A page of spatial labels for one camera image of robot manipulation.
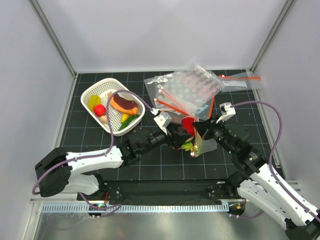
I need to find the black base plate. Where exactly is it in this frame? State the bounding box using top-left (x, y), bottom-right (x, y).
top-left (85, 179), bottom-right (242, 206)

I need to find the red toy strawberry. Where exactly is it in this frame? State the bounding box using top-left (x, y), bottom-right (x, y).
top-left (93, 104), bottom-right (107, 117)

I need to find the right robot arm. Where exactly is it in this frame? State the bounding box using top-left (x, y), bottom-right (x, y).
top-left (192, 118), bottom-right (320, 240)

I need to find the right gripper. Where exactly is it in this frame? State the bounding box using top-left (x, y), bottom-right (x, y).
top-left (192, 114), bottom-right (237, 156)

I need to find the yellow toy fruit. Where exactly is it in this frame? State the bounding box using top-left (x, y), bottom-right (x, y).
top-left (87, 94), bottom-right (101, 111)

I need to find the beige toy mushroom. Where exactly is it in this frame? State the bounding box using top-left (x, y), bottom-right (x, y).
top-left (99, 115), bottom-right (108, 125)

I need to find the green toy celery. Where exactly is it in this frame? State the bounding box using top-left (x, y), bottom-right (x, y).
top-left (181, 141), bottom-right (199, 154)

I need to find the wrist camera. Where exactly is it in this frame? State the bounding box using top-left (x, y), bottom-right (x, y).
top-left (153, 111), bottom-right (172, 135)
top-left (216, 102), bottom-right (236, 124)

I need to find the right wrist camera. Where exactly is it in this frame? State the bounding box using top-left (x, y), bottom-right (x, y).
top-left (216, 102), bottom-right (236, 124)

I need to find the slotted cable duct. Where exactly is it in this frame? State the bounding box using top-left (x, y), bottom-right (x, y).
top-left (41, 202), bottom-right (229, 214)

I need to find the pile of zip bags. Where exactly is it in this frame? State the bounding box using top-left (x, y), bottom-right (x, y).
top-left (144, 63), bottom-right (222, 122)

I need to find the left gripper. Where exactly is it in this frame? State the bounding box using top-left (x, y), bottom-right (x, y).
top-left (139, 121), bottom-right (191, 155)

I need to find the clear orange zip bag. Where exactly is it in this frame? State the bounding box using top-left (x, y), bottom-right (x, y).
top-left (169, 115), bottom-right (218, 158)

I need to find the white plastic basket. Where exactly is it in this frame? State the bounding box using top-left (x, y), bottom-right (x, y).
top-left (80, 78), bottom-right (146, 137)

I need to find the zip bag with label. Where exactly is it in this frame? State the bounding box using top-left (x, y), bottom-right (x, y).
top-left (218, 72), bottom-right (264, 93)

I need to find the toy steak orange brown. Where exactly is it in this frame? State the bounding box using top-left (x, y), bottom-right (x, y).
top-left (109, 93), bottom-right (139, 116)

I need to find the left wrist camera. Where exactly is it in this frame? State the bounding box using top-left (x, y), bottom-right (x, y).
top-left (153, 111), bottom-right (172, 135)

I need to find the red toy bell pepper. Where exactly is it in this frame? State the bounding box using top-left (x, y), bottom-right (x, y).
top-left (181, 116), bottom-right (195, 136)

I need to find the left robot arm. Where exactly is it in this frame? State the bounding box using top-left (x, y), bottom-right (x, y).
top-left (32, 123), bottom-right (192, 200)

